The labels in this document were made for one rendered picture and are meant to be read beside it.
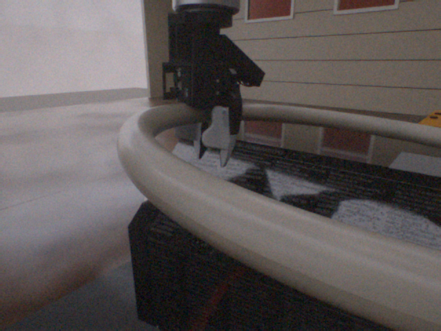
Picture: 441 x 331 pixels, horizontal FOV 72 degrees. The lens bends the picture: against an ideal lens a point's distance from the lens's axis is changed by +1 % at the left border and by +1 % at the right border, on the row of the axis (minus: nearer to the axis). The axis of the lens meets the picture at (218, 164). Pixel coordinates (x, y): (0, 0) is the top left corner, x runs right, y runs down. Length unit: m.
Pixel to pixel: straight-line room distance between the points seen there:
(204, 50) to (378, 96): 6.67
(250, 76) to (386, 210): 0.36
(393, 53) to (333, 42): 1.21
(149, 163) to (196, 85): 0.25
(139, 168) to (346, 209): 0.53
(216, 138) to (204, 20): 0.15
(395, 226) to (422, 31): 6.37
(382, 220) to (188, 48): 0.46
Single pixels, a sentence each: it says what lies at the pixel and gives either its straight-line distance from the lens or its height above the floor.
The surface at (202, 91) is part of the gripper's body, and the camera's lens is 0.41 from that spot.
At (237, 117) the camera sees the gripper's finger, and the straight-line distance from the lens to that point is 0.43.
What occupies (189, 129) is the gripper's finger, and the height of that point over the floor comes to 0.90.
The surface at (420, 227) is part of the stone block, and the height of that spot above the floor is 0.73.
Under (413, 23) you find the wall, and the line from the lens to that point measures 6.96.
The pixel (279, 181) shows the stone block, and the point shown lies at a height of 0.74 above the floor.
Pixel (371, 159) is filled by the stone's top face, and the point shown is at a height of 0.80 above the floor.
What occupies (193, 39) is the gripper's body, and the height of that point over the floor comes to 1.03.
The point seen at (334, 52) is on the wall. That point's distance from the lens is 7.30.
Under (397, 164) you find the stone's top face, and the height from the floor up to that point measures 0.80.
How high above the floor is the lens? 1.01
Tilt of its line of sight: 19 degrees down
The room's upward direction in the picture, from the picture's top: straight up
